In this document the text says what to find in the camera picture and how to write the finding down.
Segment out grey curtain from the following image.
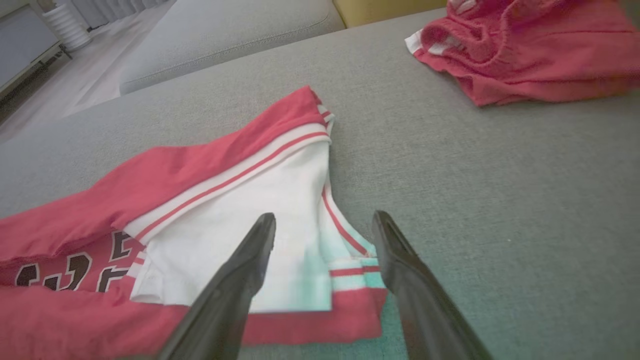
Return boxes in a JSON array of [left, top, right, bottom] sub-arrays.
[[70, 0, 171, 30]]

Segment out yellow sofa back cushion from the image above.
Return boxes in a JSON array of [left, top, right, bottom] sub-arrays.
[[332, 0, 449, 29]]

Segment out red numbered basketball jersey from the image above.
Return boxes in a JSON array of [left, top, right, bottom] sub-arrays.
[[0, 85, 389, 360]]

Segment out white ribbed cylinder appliance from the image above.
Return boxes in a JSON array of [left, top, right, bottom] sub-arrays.
[[41, 1, 94, 52]]

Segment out red white-trimmed shorts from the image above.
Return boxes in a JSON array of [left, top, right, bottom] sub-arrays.
[[404, 0, 640, 108]]

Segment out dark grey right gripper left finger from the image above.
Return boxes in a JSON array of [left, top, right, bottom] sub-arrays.
[[154, 212, 277, 360]]

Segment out grey low cabinet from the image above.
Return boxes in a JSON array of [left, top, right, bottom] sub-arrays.
[[0, 4, 72, 101]]

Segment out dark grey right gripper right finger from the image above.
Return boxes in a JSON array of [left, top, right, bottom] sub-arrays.
[[371, 209, 497, 360]]

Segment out grey sofa chaise cushion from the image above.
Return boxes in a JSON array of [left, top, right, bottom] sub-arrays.
[[0, 7, 640, 360]]

